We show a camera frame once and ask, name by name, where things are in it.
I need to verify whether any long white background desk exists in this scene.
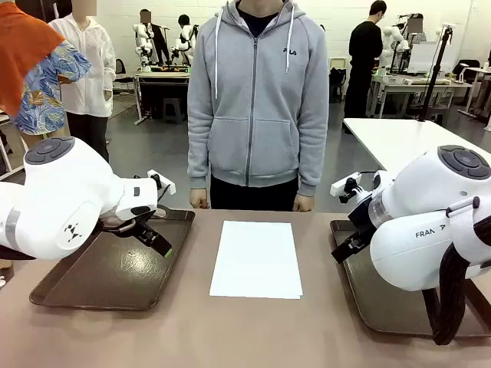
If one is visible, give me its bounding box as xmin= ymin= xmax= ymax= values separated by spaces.
xmin=370 ymin=72 xmax=473 ymax=119

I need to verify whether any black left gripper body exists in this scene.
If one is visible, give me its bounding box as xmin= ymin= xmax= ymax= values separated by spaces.
xmin=128 ymin=205 xmax=158 ymax=237

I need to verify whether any white board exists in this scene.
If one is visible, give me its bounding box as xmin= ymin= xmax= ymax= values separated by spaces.
xmin=407 ymin=40 xmax=460 ymax=74

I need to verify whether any background person in black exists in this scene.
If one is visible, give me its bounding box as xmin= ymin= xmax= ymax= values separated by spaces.
xmin=138 ymin=9 xmax=170 ymax=64

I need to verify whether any standing person in black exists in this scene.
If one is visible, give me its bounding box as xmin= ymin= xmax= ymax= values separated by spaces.
xmin=343 ymin=0 xmax=388 ymax=135

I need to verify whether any white desk lamp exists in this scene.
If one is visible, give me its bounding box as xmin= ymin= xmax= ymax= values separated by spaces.
xmin=452 ymin=63 xmax=470 ymax=84

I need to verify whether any black tripod stand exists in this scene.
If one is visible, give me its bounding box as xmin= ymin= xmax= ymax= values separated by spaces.
xmin=416 ymin=22 xmax=456 ymax=123

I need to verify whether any white A4 paper sheet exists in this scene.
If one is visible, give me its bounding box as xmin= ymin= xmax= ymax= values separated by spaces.
xmin=209 ymin=220 xmax=304 ymax=300

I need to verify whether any brown plastic serving tray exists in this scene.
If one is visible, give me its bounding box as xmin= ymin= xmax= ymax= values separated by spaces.
xmin=29 ymin=205 xmax=196 ymax=311
xmin=329 ymin=218 xmax=491 ymax=338

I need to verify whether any person in grey hoodie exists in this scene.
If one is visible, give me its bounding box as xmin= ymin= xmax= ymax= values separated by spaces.
xmin=186 ymin=0 xmax=330 ymax=212

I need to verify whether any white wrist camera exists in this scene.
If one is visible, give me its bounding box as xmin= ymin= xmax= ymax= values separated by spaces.
xmin=329 ymin=172 xmax=364 ymax=204
xmin=147 ymin=169 xmax=176 ymax=200

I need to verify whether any figure in white jacket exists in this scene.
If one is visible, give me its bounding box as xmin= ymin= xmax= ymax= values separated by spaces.
xmin=48 ymin=0 xmax=117 ymax=164

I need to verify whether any white cable strap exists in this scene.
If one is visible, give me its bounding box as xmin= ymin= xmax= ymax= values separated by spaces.
xmin=447 ymin=195 xmax=483 ymax=265

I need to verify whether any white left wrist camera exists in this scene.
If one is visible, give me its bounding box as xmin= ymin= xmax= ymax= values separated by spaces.
xmin=147 ymin=169 xmax=176 ymax=200

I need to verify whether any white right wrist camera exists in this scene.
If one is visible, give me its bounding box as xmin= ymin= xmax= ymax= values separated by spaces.
xmin=329 ymin=172 xmax=364 ymax=204

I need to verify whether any person's left hand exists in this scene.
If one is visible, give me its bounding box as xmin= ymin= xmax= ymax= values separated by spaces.
xmin=292 ymin=193 xmax=317 ymax=213

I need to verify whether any white table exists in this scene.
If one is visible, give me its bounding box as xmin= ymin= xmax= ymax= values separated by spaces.
xmin=342 ymin=117 xmax=491 ymax=181

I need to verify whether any person's left forearm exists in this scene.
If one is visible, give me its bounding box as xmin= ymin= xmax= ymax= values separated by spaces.
xmin=297 ymin=110 xmax=330 ymax=197

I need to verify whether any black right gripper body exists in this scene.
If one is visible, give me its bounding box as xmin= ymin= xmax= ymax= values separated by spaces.
xmin=347 ymin=193 xmax=379 ymax=237

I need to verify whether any person's right hand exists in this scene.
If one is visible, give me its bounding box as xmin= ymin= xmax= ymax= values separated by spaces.
xmin=189 ymin=187 xmax=211 ymax=210

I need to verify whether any grey plastic stool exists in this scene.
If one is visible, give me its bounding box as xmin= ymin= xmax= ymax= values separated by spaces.
xmin=163 ymin=97 xmax=185 ymax=124

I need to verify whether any person's right forearm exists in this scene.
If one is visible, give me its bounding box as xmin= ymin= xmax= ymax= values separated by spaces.
xmin=186 ymin=107 xmax=213 ymax=191

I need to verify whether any background robot workbench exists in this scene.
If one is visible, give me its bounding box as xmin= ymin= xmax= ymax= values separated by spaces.
xmin=133 ymin=68 xmax=193 ymax=127

